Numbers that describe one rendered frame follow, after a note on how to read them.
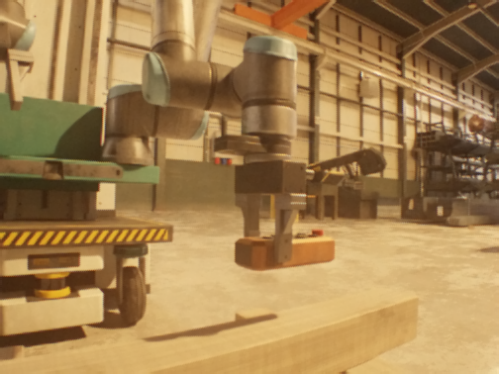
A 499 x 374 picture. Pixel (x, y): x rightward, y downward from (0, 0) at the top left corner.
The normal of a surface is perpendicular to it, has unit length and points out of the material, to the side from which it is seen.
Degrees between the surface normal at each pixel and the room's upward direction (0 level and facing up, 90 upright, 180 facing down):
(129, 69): 90
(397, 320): 90
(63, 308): 90
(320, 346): 90
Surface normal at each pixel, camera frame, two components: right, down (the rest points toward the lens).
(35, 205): 0.59, -0.01
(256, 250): -0.18, -0.04
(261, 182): -0.83, -0.04
